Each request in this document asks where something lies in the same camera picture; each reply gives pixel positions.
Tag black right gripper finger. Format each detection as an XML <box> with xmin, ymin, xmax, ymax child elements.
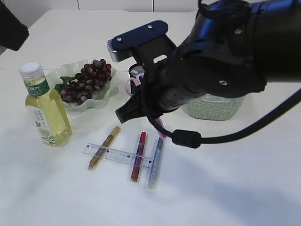
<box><xmin>115</xmin><ymin>90</ymin><xmax>146</xmax><ymax>123</ymax></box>

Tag pink scissors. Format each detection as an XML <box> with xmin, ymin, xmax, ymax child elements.
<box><xmin>124</xmin><ymin>73</ymin><xmax>165</xmax><ymax>128</ymax></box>

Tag black cable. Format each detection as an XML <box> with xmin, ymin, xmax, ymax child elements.
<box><xmin>141</xmin><ymin>70</ymin><xmax>301</xmax><ymax>149</ymax></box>

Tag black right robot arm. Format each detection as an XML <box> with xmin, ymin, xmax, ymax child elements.
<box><xmin>111</xmin><ymin>0</ymin><xmax>301</xmax><ymax>122</ymax></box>

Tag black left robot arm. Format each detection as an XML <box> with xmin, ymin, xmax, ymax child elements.
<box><xmin>0</xmin><ymin>1</ymin><xmax>30</xmax><ymax>51</ymax></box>

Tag green woven plastic basket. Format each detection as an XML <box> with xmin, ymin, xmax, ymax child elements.
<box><xmin>182</xmin><ymin>94</ymin><xmax>245</xmax><ymax>121</ymax></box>

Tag red glitter pen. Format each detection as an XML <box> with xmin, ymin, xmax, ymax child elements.
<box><xmin>131</xmin><ymin>131</ymin><xmax>147</xmax><ymax>182</ymax></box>

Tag clear plastic ruler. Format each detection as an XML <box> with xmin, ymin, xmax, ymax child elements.
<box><xmin>82</xmin><ymin>143</ymin><xmax>153</xmax><ymax>169</ymax></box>

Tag silver glitter pen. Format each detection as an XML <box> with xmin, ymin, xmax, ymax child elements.
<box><xmin>147</xmin><ymin>137</ymin><xmax>164</xmax><ymax>189</ymax></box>

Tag yellow tea bottle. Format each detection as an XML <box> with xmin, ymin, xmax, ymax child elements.
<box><xmin>19</xmin><ymin>61</ymin><xmax>72</xmax><ymax>147</ymax></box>

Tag blue scissors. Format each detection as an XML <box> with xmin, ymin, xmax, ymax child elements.
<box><xmin>129</xmin><ymin>70</ymin><xmax>140</xmax><ymax>77</ymax></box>

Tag green wavy plastic plate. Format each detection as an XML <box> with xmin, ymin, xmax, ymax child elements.
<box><xmin>46</xmin><ymin>60</ymin><xmax>120</xmax><ymax>112</ymax></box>

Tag black mesh pen cup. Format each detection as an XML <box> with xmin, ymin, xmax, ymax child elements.
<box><xmin>127</xmin><ymin>64</ymin><xmax>144</xmax><ymax>95</ymax></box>

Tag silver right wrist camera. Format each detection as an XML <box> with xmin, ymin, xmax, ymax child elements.
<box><xmin>107</xmin><ymin>20</ymin><xmax>168</xmax><ymax>63</ymax></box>

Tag gold glitter pen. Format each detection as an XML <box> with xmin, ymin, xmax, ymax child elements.
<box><xmin>88</xmin><ymin>126</ymin><xmax>120</xmax><ymax>170</ymax></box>

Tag purple artificial grape bunch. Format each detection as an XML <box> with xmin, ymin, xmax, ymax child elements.
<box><xmin>55</xmin><ymin>59</ymin><xmax>112</xmax><ymax>106</ymax></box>

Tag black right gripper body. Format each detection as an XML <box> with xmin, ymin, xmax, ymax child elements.
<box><xmin>133</xmin><ymin>35</ymin><xmax>266</xmax><ymax>115</ymax></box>

